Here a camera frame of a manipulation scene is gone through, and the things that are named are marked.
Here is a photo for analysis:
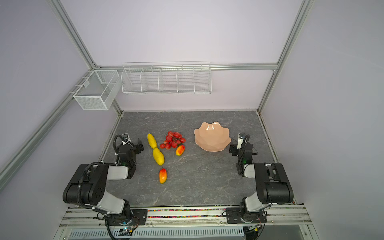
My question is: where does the aluminium front rail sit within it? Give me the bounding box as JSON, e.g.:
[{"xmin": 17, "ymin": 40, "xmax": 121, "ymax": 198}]
[{"xmin": 59, "ymin": 205, "xmax": 313, "ymax": 229}]

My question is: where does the yellow fake fruit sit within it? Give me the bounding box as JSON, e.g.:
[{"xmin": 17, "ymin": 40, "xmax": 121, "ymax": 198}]
[
  {"xmin": 147, "ymin": 134, "xmax": 158, "ymax": 149},
  {"xmin": 153, "ymin": 148, "xmax": 165, "ymax": 166}
]

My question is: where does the white mesh box basket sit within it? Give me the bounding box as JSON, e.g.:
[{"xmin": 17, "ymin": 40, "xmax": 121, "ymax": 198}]
[{"xmin": 74, "ymin": 70, "xmax": 122, "ymax": 111}]

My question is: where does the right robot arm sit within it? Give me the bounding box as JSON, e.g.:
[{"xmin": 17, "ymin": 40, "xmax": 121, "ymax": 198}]
[{"xmin": 225, "ymin": 143, "xmax": 294, "ymax": 224}]

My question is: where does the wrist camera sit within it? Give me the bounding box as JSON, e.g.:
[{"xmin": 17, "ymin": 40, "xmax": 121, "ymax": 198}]
[
  {"xmin": 121, "ymin": 133, "xmax": 132, "ymax": 144},
  {"xmin": 237, "ymin": 133, "xmax": 246, "ymax": 150}
]

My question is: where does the red-yellow mango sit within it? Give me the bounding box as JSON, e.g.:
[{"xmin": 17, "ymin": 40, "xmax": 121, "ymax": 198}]
[
  {"xmin": 159, "ymin": 168, "xmax": 168, "ymax": 184},
  {"xmin": 176, "ymin": 145, "xmax": 185, "ymax": 156}
]

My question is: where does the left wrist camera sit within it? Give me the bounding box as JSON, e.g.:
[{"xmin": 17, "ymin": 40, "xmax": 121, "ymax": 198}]
[{"xmin": 121, "ymin": 133, "xmax": 132, "ymax": 144}]

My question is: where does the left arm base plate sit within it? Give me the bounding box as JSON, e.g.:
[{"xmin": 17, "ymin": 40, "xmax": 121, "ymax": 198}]
[{"xmin": 106, "ymin": 209, "xmax": 148, "ymax": 227}]

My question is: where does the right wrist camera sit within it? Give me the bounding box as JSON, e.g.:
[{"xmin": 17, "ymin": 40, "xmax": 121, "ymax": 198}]
[{"xmin": 237, "ymin": 133, "xmax": 246, "ymax": 150}]

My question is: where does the red strawberry bunch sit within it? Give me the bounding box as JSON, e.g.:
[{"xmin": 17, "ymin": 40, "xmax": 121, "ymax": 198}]
[{"xmin": 159, "ymin": 131, "xmax": 186, "ymax": 150}]

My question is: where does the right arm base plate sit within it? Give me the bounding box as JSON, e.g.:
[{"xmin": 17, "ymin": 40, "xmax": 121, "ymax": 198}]
[{"xmin": 223, "ymin": 207, "xmax": 267, "ymax": 224}]

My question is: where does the long white wire basket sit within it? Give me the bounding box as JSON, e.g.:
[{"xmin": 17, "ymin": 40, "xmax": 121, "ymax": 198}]
[{"xmin": 121, "ymin": 62, "xmax": 212, "ymax": 94}]

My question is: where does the pink scalloped fruit bowl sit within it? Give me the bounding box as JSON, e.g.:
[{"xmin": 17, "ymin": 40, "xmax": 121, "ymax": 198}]
[{"xmin": 194, "ymin": 122, "xmax": 232, "ymax": 152}]

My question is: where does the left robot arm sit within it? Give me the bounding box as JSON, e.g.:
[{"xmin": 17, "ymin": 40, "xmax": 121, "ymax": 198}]
[{"xmin": 63, "ymin": 134, "xmax": 146, "ymax": 226}]

